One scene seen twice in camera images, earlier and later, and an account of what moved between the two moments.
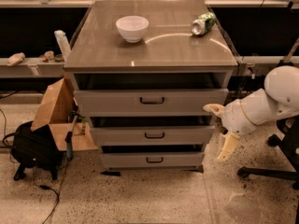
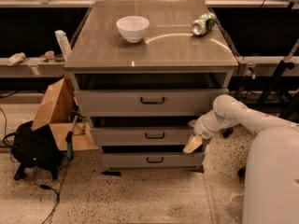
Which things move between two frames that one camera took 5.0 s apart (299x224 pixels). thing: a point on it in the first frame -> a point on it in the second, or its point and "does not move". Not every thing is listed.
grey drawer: [151, 135] does not move
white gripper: [234, 116] -> [205, 129]
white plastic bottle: [63, 43] does not move
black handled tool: [69, 136] does not move
